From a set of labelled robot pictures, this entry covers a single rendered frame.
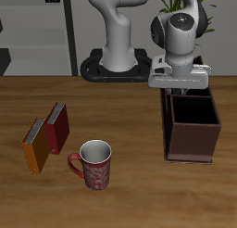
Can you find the orange book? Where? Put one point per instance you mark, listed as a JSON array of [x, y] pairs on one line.
[[37, 148]]

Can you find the green pot plant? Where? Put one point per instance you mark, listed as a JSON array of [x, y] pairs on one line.
[[176, 0]]

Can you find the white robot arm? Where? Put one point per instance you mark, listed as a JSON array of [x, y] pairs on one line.
[[118, 37]]

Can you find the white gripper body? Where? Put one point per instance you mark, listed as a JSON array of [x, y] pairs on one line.
[[179, 82]]

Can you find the dark vertical post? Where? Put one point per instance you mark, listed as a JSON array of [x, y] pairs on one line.
[[71, 37]]

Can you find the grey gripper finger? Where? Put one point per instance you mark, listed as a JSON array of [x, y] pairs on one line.
[[184, 91], [169, 92]]

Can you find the dark brown desk caddy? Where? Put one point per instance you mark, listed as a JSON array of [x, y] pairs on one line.
[[193, 139]]

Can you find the red patterned mug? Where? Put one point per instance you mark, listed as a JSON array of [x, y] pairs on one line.
[[96, 167]]

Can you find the dark angular block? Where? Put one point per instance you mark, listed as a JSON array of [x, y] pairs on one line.
[[4, 61]]

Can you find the red book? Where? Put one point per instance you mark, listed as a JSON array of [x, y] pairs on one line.
[[58, 129]]

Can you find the flat black base plate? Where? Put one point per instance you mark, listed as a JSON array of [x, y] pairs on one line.
[[92, 71]]

